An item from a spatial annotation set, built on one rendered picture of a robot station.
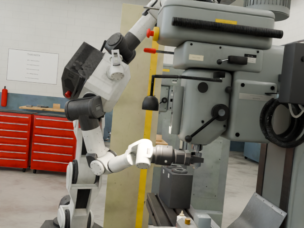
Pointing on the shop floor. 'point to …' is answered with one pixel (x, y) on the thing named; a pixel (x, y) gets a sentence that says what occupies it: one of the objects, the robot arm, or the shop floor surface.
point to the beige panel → (133, 131)
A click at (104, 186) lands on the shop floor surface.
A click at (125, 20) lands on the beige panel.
